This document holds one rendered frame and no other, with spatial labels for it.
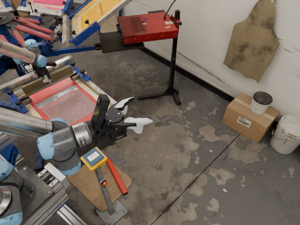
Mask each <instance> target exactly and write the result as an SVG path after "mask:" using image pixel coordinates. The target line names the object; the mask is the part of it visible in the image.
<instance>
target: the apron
mask: <svg viewBox="0 0 300 225"><path fill-rule="evenodd" d="M275 3H276V0H274V1H273V2H271V1H270V0H259V1H258V2H257V3H256V4H255V6H254V7H253V9H252V10H251V12H250V14H249V15H248V17H247V19H245V20H244V21H242V22H239V23H237V24H236V25H234V27H233V31H232V35H231V39H230V42H229V46H228V49H227V53H226V56H225V60H224V63H223V64H225V65H226V66H227V67H229V68H230V69H233V70H235V71H238V72H241V73H242V74H243V75H244V76H245V77H246V78H250V79H255V80H256V81H257V83H259V81H260V79H261V77H262V76H263V74H264V72H265V70H266V69H267V67H268V66H269V64H270V63H271V61H272V59H273V57H274V55H275V53H276V51H277V49H278V47H279V45H280V43H279V39H278V38H277V36H276V34H275V32H274V29H273V27H274V20H275Z"/></svg>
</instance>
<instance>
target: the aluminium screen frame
mask: <svg viewBox="0 0 300 225"><path fill-rule="evenodd" d="M80 80H82V81H83V82H84V83H85V84H86V85H87V86H89V87H90V88H91V89H92V90H93V91H94V92H96V93H97V94H98V95H99V94H106V93H105V92H104V91H102V90H101V89H100V88H99V87H98V86H96V85H95V84H94V83H93V82H92V81H90V80H89V81H87V82H86V81H84V80H83V79H82V78H80ZM13 93H14V94H15V95H16V96H17V97H19V96H21V95H23V94H24V92H23V90H22V88H21V89H19V90H17V91H15V92H13ZM107 96H108V97H109V99H110V105H113V104H115V103H117V102H116V101H115V100H114V99H113V98H111V97H110V96H109V95H107ZM25 114H27V115H31V114H30V113H29V112H26V113H25Z"/></svg>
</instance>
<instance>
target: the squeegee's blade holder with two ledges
mask: <svg viewBox="0 0 300 225"><path fill-rule="evenodd" d="M69 76H71V75H70V74H68V75H66V76H64V77H62V78H60V79H58V80H56V81H54V82H51V84H47V85H45V86H43V87H41V88H39V89H37V90H35V91H33V92H30V94H33V93H35V92H37V91H40V90H42V89H44V88H46V87H48V86H50V85H52V84H54V83H56V82H58V81H60V80H62V79H64V78H67V77H69Z"/></svg>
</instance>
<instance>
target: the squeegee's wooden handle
mask: <svg viewBox="0 0 300 225"><path fill-rule="evenodd" d="M68 74H73V71H72V68H71V66H70V65H68V66H65V67H63V68H61V69H59V70H56V71H54V72H52V73H50V78H51V82H54V81H56V80H58V79H60V78H62V77H64V76H66V75H68ZM43 80H44V76H43V77H41V78H38V79H37V80H34V81H32V82H30V83H28V84H25V85H23V86H21V88H22V90H23V92H24V94H25V95H28V94H30V92H33V91H35V90H37V89H39V88H41V87H43V86H45V85H47V84H49V82H45V83H44V82H43Z"/></svg>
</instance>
